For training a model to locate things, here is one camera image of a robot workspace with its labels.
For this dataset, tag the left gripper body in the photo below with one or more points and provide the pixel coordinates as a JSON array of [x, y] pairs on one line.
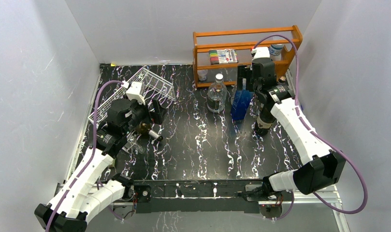
[[155, 115]]

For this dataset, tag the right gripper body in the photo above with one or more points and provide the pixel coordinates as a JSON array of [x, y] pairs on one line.
[[243, 72]]

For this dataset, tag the dark green wine bottle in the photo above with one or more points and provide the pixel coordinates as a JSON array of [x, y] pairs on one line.
[[145, 129]]

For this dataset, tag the clear glass bottle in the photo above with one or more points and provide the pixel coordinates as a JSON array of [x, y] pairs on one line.
[[132, 144]]

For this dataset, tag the blue square bottle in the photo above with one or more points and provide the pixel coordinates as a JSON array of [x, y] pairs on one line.
[[240, 100]]

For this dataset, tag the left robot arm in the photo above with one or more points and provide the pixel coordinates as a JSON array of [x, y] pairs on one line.
[[73, 207]]

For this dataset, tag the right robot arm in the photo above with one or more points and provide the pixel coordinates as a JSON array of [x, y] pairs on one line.
[[321, 165]]

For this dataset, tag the grey bottle behind right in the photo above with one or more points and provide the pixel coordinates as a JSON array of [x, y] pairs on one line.
[[282, 80]]

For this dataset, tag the clear round white-capped bottle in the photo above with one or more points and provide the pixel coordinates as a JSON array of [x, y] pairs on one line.
[[216, 95]]

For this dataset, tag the dark wine bottle right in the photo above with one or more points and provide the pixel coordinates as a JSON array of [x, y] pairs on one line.
[[265, 119]]

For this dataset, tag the marker pen set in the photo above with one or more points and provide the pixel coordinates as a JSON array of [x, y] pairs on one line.
[[223, 56]]

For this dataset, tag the orange wooden shelf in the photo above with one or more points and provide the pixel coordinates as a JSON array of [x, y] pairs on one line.
[[242, 41]]

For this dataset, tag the small glass jar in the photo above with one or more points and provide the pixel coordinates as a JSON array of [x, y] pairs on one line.
[[202, 75]]

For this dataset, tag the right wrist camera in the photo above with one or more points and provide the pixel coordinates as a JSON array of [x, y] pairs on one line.
[[260, 52]]

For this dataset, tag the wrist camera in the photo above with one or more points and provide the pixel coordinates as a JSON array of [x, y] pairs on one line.
[[260, 52], [133, 91]]

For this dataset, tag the white wire wine rack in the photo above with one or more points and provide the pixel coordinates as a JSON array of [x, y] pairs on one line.
[[119, 111]]

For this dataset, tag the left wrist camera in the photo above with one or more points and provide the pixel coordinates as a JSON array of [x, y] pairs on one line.
[[133, 91]]

